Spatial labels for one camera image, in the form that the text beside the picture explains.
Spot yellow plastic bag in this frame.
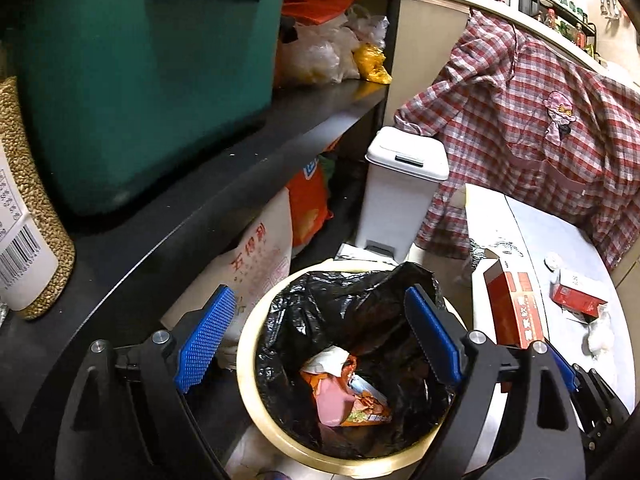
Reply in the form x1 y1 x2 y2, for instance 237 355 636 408
352 42 393 85

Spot orange printed snack wrapper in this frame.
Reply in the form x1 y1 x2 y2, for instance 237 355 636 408
300 352 393 428

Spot red carton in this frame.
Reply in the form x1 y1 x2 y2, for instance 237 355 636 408
482 257 547 351

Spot white pedal bin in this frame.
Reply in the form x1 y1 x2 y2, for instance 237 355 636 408
345 126 450 261

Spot white crumpled tissue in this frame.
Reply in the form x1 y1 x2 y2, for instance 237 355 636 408
585 310 615 356

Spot beige kitchen cabinet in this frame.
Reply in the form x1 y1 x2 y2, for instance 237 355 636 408
400 0 640 288

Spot bean jar with white label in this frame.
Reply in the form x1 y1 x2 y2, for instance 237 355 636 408
0 75 76 321

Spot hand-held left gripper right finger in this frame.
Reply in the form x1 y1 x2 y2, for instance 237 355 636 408
404 286 586 480

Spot small red white box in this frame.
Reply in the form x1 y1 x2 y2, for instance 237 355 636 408
550 268 609 322

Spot white kitchen countertop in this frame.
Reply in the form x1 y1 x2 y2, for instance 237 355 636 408
400 0 640 91

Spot red plaid shirt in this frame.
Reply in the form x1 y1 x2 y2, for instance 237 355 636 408
395 7 640 271

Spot white plastic bags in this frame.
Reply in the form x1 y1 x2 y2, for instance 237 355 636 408
275 5 388 86

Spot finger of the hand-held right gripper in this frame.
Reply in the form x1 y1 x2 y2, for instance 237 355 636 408
574 363 632 456
545 340 581 394

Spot round bin with black liner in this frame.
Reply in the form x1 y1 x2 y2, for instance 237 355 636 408
235 259 468 471

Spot black spice rack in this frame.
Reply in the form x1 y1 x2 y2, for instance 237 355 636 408
530 0 598 53

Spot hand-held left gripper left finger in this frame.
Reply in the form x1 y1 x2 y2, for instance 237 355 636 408
54 285 237 480

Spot white sack with red print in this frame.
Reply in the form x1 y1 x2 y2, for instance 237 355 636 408
160 187 293 371

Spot orange packaged food bag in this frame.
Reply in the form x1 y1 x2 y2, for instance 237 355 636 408
287 157 335 248

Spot white printed table cover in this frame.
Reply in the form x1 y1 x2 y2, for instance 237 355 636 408
462 182 551 361

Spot teal storage box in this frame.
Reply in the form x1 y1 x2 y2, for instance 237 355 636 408
12 0 288 216

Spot black shelf rack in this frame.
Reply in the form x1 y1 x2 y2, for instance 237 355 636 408
0 0 403 480

